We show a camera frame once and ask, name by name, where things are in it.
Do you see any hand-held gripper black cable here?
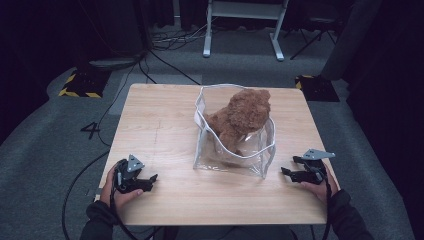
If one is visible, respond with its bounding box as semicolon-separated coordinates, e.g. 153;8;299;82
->
320;166;334;240
109;169;164;240

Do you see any long black floor cable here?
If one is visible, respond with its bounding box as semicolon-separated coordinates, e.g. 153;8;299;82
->
61;149;112;240

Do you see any white metal table frame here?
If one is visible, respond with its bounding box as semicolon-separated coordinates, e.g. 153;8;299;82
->
202;0;290;62

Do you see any brown teddy bear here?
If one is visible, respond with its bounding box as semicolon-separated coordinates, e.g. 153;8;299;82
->
203;88;272;157

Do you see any black tripod stand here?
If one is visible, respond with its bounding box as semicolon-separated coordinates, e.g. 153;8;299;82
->
289;15;338;61

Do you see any person's right hand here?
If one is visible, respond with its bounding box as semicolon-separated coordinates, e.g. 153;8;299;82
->
299;163;340;206

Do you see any right hand-held gripper black cable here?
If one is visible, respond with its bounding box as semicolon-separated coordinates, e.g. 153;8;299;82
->
320;166;334;240

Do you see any bundle of floor cables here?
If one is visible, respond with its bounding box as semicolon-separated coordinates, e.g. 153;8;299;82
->
150;16;219;52

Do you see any black yellow striped base plate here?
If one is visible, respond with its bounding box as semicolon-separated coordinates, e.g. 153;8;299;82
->
294;74;341;103
58;67;111;99

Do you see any left hand-held gripper black cable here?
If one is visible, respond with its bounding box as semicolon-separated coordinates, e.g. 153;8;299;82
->
109;169;164;240

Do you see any person's left hand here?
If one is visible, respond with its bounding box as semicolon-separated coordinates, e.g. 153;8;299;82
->
99;163;145;212

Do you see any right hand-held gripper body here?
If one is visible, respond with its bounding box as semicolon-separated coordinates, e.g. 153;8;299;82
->
301;148;336;185

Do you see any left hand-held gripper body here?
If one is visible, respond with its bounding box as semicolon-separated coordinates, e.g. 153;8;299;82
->
113;153;148;195

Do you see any clear plastic bag white trim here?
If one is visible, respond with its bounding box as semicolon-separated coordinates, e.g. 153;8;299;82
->
192;83;277;180

